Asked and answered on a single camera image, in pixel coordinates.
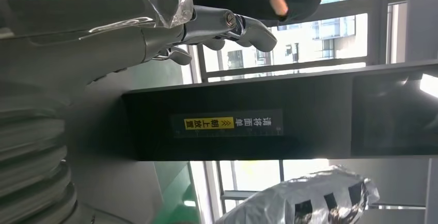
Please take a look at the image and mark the grey plastic mailer bag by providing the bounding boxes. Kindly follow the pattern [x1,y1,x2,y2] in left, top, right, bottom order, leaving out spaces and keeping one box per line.
[215,165,381,224]

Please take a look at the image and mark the green conveyor belt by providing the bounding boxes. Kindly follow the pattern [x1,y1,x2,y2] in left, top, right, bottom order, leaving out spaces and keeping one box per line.
[154,161,203,224]

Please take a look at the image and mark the label on machine column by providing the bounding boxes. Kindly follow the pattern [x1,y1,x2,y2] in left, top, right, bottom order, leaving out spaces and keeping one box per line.
[171,108,284,138]

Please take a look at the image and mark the black inbound machine column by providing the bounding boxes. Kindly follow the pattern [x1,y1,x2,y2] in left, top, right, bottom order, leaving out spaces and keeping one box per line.
[121,61,438,162]

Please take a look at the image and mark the machine screen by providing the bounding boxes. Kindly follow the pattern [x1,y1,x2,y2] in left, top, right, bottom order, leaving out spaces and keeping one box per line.
[351,72,438,157]

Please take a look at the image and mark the dark window frame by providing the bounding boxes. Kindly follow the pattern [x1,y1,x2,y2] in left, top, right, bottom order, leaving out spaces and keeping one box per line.
[186,0,438,224]

